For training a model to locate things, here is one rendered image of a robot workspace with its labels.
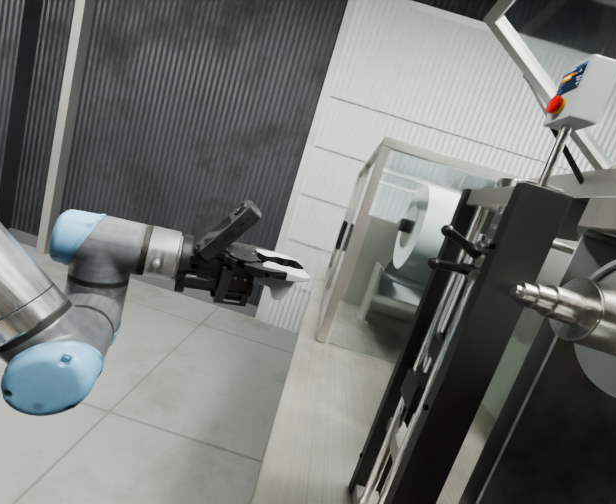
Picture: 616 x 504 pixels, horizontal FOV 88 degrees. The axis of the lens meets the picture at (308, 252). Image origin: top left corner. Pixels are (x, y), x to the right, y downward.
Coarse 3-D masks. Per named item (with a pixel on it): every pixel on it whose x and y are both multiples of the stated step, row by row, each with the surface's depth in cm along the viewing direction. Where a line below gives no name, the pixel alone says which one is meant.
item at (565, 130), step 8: (568, 128) 55; (560, 136) 56; (568, 136) 56; (560, 144) 56; (552, 152) 57; (560, 152) 56; (552, 160) 57; (544, 168) 57; (552, 168) 57; (544, 176) 57; (544, 184) 57
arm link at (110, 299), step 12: (72, 276) 42; (72, 288) 42; (84, 288) 42; (96, 288) 43; (108, 288) 44; (120, 288) 45; (72, 300) 40; (84, 300) 41; (96, 300) 42; (108, 300) 44; (120, 300) 46; (108, 312) 42; (120, 312) 46; (120, 324) 49
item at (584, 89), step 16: (592, 64) 51; (608, 64) 51; (576, 80) 53; (592, 80) 52; (608, 80) 51; (560, 96) 55; (576, 96) 52; (592, 96) 52; (608, 96) 52; (560, 112) 55; (576, 112) 52; (592, 112) 52; (560, 128) 58; (576, 128) 56
